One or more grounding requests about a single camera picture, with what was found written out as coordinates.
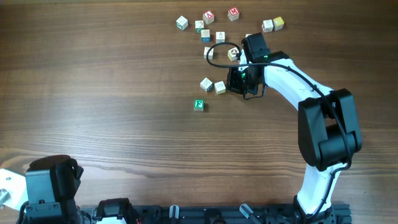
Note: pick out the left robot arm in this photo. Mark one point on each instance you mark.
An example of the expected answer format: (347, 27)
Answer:
(46, 193)

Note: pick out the right grey clamp lever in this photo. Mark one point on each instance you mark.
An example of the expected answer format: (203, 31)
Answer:
(246, 211)

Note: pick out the yellow edged red circle block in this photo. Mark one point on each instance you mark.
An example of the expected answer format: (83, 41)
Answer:
(233, 53)

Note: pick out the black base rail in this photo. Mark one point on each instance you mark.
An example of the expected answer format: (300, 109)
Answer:
(279, 213)

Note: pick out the red edged white block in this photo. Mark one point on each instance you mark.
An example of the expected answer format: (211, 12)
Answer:
(267, 26)

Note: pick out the plain block with figure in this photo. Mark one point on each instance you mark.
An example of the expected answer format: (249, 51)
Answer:
(220, 37)

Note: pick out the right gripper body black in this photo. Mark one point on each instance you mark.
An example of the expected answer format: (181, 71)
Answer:
(243, 81)

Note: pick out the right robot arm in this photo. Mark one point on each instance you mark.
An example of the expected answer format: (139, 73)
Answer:
(328, 127)

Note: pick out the blue edged bee block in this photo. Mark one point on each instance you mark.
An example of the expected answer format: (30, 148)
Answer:
(205, 35)

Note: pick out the grey clamp lever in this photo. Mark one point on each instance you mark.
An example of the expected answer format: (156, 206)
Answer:
(246, 211)
(174, 212)

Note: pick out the left grey clamp lever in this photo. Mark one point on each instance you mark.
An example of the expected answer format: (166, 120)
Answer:
(174, 212)

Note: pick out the plain wooden block lower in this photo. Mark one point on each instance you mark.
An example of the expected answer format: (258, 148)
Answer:
(208, 53)

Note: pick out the blue edged white block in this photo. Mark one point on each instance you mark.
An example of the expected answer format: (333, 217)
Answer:
(206, 84)

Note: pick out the green Z block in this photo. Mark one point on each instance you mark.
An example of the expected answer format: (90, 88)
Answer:
(199, 26)

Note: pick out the plain white block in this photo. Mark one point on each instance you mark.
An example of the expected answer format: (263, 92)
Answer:
(220, 87)

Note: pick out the red M block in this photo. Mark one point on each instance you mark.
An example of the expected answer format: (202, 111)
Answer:
(233, 13)

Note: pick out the green F block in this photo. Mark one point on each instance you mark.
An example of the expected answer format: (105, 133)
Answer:
(199, 105)

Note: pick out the red A block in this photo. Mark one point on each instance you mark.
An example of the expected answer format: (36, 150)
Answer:
(208, 17)

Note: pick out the green edged block far left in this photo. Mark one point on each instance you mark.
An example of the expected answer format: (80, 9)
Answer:
(182, 23)

